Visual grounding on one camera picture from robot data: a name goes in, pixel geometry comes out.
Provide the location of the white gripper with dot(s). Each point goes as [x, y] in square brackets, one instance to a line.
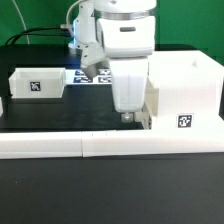
[129, 77]

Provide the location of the white front drawer tray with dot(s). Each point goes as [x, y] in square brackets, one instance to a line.
[146, 111]

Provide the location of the white drawer tray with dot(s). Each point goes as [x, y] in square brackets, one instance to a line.
[37, 82]
[146, 111]

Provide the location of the white drawer cabinet box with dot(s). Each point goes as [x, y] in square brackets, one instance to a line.
[185, 91]

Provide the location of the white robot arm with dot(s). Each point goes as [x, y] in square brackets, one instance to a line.
[120, 36]

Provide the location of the white L-shaped fence right piece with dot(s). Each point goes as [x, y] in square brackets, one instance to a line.
[151, 142]

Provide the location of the white front fence left piece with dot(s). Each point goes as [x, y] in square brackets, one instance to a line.
[40, 145]

